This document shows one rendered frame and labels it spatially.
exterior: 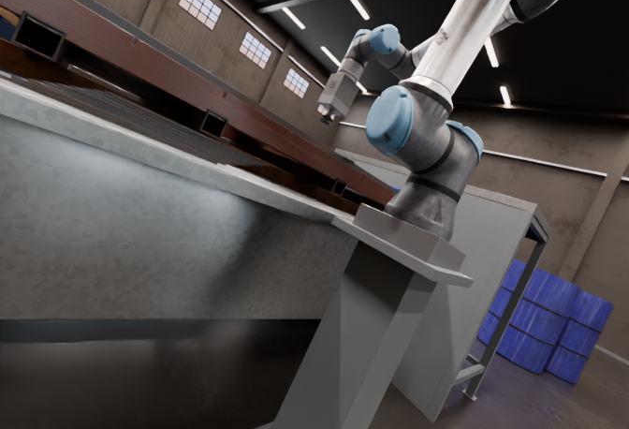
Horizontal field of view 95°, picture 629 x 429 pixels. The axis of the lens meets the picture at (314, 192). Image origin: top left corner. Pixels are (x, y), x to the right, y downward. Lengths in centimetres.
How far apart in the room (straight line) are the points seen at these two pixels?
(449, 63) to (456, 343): 125
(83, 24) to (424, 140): 60
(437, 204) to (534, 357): 312
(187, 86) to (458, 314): 140
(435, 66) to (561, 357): 381
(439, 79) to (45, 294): 80
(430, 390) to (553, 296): 216
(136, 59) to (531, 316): 349
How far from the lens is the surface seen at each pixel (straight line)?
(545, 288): 355
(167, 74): 66
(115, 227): 66
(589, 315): 418
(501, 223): 156
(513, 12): 86
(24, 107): 45
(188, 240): 70
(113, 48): 65
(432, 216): 63
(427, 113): 57
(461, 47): 63
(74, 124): 45
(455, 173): 65
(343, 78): 97
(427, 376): 165
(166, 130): 54
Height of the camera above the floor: 72
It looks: 1 degrees down
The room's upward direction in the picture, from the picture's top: 25 degrees clockwise
